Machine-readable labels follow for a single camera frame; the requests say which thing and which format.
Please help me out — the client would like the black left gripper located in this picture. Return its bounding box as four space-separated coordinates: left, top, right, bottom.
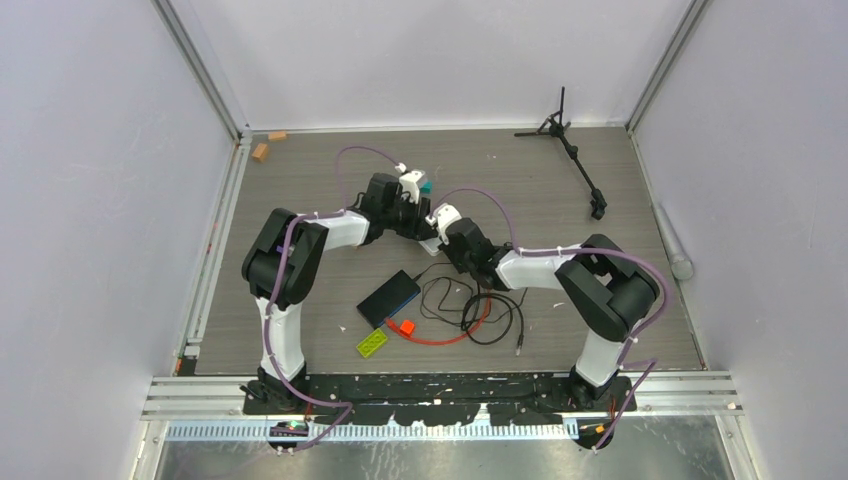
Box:
384 194 440 244

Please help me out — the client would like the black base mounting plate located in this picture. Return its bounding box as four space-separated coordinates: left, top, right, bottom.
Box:
240 372 636 426

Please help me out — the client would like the black ethernet cable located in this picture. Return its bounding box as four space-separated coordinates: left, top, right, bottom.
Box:
460 284 526 356

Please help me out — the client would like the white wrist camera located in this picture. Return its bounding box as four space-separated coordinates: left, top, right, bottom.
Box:
425 203 462 244
394 163 428 204

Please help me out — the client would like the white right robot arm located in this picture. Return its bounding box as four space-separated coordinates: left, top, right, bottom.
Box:
434 218 668 411

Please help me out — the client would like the white box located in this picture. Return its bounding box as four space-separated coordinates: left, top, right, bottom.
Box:
419 237 442 257

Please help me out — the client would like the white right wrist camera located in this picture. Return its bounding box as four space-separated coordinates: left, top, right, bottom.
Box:
425 203 462 244

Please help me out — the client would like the green lego brick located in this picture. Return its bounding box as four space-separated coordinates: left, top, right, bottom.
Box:
356 328 388 359

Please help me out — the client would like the orange-red cube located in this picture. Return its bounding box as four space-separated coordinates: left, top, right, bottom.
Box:
399 320 416 337

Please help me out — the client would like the black network switch box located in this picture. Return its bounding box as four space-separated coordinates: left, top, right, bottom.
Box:
356 270 421 329

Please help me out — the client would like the black power adapter with cord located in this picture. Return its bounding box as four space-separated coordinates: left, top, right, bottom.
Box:
413 261 531 327

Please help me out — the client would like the red ethernet cable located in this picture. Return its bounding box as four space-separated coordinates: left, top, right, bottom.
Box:
385 291 493 347

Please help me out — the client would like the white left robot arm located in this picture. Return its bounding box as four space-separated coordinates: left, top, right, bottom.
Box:
241 170 440 414

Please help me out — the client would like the black tripod stand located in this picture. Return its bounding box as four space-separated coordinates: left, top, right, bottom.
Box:
513 86 608 221

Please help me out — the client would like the grey cylinder by wall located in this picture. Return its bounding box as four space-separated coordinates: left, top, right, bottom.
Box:
653 203 694 281

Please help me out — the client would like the orange block near corner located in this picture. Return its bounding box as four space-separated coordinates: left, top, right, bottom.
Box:
251 143 270 163

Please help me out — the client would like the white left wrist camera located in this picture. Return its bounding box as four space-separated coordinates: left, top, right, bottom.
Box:
394 163 428 204

